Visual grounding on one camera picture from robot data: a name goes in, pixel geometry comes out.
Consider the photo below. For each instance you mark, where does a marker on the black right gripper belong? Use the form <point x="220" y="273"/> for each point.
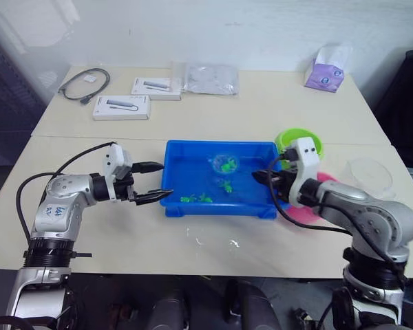
<point x="285" y="185"/>

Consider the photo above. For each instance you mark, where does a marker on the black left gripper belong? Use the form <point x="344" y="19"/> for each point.
<point x="124" y="190"/>

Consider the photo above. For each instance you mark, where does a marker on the green toy fish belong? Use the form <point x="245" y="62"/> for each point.
<point x="227" y="187"/>
<point x="204" y="198"/>
<point x="228" y="166"/>
<point x="188" y="198"/>

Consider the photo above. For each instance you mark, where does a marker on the blue fishing net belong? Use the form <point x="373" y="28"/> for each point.
<point x="217" y="165"/>

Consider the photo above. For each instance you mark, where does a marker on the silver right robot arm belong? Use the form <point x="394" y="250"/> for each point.
<point x="371" y="213"/>

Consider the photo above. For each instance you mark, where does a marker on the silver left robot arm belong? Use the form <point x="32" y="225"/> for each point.
<point x="58" y="206"/>

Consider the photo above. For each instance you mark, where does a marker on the blue plastic tub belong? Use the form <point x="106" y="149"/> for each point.
<point x="192" y="172"/>

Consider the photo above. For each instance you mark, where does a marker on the green plastic bucket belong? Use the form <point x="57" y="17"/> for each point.
<point x="286" y="137"/>

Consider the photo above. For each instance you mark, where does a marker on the pink plastic bucket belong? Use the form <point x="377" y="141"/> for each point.
<point x="309" y="214"/>

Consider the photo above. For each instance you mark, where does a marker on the clear plastic cup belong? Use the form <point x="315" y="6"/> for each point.
<point x="371" y="175"/>

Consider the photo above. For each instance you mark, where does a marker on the white USB hub box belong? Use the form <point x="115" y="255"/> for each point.
<point x="156" y="90"/>
<point x="122" y="109"/>

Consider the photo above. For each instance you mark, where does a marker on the clear zip plastic bag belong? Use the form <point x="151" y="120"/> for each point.
<point x="210" y="79"/>

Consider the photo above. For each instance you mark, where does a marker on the purple tissue pack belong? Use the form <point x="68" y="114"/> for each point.
<point x="325" y="77"/>

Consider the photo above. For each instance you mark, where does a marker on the small white packet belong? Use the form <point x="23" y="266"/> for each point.
<point x="88" y="78"/>

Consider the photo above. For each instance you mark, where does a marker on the dark rounded shape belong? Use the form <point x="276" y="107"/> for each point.
<point x="167" y="316"/>
<point x="251" y="309"/>

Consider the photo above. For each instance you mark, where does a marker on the dark partition panel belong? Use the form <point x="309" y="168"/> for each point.
<point x="3" y="120"/>

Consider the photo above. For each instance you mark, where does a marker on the black office chair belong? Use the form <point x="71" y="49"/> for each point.
<point x="409" y="103"/>

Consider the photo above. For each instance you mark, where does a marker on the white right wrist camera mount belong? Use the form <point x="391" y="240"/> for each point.
<point x="308" y="158"/>

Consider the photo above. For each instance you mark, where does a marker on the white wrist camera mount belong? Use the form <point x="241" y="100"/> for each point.
<point x="111" y="158"/>
<point x="308" y="158"/>

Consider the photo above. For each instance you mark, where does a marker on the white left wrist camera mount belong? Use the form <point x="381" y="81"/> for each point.
<point x="111" y="158"/>

